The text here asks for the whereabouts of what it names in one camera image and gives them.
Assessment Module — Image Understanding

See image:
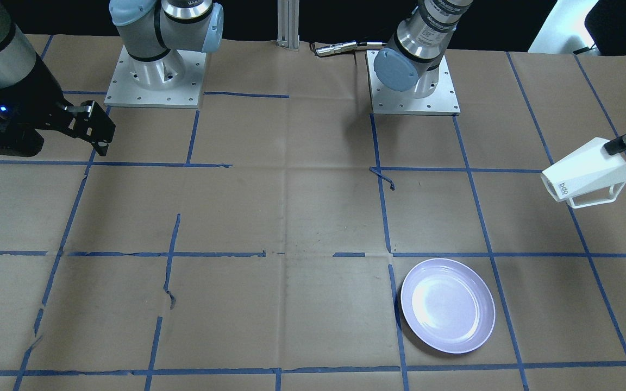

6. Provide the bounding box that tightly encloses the white faceted cup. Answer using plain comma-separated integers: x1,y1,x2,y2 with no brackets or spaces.
541,137,626,209

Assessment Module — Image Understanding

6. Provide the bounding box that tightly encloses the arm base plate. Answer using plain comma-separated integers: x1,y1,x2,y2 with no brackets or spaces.
366,50,461,116
104,48,208,109

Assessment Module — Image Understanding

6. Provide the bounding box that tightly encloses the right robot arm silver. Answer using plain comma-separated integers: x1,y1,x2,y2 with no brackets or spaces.
0,1,224,157

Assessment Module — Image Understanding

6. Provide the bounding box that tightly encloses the silver cable connector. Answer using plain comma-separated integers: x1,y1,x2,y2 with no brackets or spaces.
309,41,387,58

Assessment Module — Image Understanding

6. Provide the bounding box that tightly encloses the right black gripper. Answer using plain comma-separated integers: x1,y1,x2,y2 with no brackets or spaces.
0,65,115,157

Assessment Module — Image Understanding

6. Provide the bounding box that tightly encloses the lavender plate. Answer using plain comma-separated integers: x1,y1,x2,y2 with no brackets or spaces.
399,258,496,355

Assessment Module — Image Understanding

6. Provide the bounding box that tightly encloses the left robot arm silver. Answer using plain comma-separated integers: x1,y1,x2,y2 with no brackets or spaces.
367,1,472,116

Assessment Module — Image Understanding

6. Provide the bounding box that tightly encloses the aluminium profile post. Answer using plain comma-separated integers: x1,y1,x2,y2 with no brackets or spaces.
276,0,300,52

